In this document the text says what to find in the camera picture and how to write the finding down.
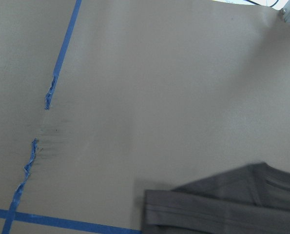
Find black cables behind table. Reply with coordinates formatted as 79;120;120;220
225;0;279;8

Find dark brown t-shirt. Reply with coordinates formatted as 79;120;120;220
141;163;290;234

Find blue tape left vertical line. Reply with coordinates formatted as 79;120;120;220
1;0;82;234

